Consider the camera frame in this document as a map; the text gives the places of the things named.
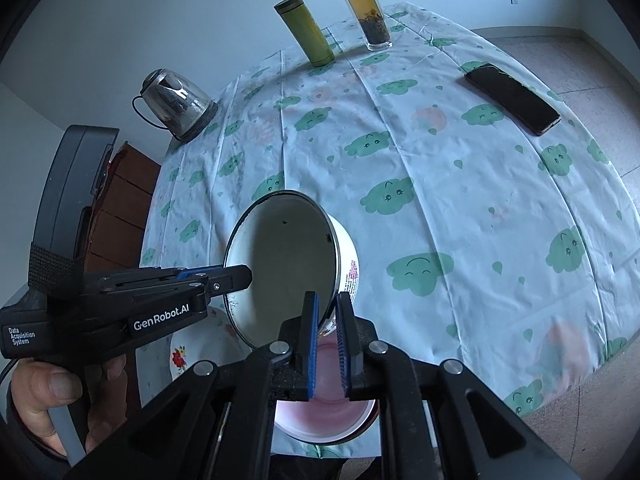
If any red plastic bowl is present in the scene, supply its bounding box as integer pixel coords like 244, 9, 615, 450
272, 332, 378, 446

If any white enamel bowl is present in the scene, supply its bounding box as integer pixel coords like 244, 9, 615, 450
222, 190, 361, 351

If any steel electric kettle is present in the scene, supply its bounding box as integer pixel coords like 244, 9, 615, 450
140, 68, 219, 143

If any cloud print tablecloth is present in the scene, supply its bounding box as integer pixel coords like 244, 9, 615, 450
137, 2, 640, 461

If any red flower white plate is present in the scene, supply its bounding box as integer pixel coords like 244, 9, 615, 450
169, 307, 251, 386

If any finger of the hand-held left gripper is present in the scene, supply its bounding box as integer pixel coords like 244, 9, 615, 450
115, 264, 254, 312
100, 266, 210, 295

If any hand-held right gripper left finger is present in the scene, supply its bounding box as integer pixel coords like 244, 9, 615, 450
65, 292, 321, 480

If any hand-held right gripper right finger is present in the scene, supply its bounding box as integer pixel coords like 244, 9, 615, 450
336, 292, 583, 480

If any brown wooden cabinet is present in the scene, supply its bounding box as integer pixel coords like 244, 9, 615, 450
82, 142, 162, 271

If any green thermos bottle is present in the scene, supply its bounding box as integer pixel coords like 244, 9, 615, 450
273, 0, 336, 67

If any glass tea bottle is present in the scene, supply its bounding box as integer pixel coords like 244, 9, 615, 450
327, 0, 393, 52

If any black smartphone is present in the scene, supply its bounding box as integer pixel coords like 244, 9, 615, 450
464, 63, 562, 137

